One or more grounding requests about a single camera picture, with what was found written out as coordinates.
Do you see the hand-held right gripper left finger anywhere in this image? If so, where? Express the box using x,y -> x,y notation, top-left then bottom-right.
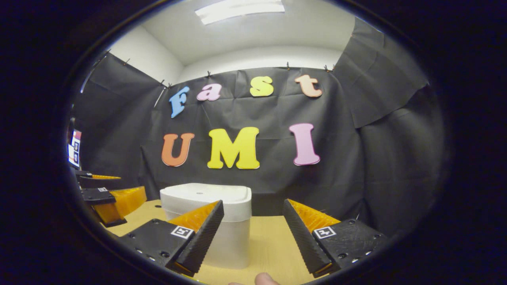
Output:
119,200 -> 225,277

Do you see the black backdrop cloth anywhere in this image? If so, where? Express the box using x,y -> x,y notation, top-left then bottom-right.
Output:
69,18 -> 448,238

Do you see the white desktop garbage bin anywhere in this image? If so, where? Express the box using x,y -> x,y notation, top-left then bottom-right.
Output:
160,183 -> 252,270

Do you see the ceiling light panel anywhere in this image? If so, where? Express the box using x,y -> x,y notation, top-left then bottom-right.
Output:
194,0 -> 286,25

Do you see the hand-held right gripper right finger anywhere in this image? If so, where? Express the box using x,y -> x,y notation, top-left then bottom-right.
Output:
283,199 -> 391,278

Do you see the wooden desktop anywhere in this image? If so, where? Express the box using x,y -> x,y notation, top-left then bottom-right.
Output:
105,199 -> 317,285

